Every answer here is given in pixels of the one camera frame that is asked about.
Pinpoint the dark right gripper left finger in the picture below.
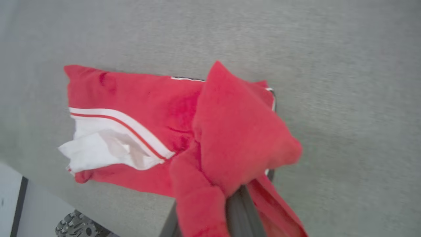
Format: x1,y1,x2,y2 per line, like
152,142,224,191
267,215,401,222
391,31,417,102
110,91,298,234
159,201,180,237

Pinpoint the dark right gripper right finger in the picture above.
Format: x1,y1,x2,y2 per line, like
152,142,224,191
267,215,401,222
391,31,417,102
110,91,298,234
226,185,267,237

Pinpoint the red and white jersey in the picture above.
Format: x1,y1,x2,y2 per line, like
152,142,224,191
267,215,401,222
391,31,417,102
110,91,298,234
58,60,309,237

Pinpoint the black floor edge strip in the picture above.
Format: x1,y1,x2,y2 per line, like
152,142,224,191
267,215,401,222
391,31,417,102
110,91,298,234
10,176,29,237

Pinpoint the grey fabric-covered table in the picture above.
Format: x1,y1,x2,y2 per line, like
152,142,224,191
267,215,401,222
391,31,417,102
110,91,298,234
0,0,421,237

